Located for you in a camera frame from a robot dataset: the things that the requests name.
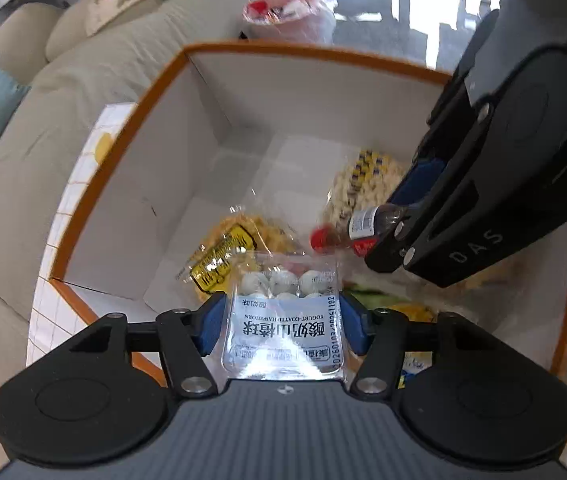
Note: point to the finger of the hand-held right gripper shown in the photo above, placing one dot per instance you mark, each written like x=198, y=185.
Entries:
x=388, y=255
x=421, y=182

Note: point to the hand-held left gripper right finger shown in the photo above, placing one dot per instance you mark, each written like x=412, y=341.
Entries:
x=351, y=320

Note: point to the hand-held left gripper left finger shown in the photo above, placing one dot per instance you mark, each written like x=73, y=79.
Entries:
x=211, y=320

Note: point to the small brown bottle red cap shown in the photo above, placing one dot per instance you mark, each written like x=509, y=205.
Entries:
x=363, y=222

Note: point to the clear rice cracker packet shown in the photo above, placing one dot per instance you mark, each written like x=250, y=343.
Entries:
x=358, y=180

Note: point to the clear packet of white balls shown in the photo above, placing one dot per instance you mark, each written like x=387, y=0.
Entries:
x=283, y=330

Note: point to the yellow waffle packet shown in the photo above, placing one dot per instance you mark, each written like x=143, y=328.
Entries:
x=228, y=245

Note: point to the orange cardboard box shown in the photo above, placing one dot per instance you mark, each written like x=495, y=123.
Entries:
x=263, y=110

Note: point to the pink and white plastic bag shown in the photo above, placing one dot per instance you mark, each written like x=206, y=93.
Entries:
x=288, y=10

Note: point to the beige sofa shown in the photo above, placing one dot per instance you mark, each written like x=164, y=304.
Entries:
x=38, y=110

